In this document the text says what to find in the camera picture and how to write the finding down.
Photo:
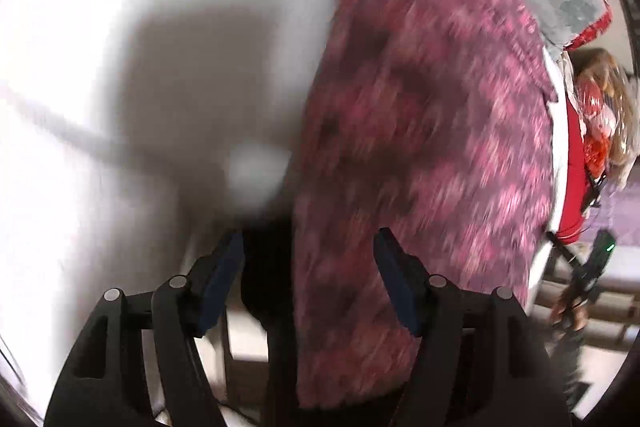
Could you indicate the white bed sheet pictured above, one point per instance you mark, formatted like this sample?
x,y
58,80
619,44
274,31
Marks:
x,y
130,130

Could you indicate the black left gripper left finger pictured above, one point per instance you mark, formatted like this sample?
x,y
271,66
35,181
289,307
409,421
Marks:
x,y
129,340

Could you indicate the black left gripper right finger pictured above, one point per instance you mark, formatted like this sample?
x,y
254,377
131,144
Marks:
x,y
479,363

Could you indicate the purple floral fleece garment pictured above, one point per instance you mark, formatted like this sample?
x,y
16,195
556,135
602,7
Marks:
x,y
430,118

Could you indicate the plain red blanket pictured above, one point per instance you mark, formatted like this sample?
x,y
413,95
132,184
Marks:
x,y
572,218

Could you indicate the red toy in plastic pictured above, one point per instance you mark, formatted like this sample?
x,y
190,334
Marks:
x,y
608,99

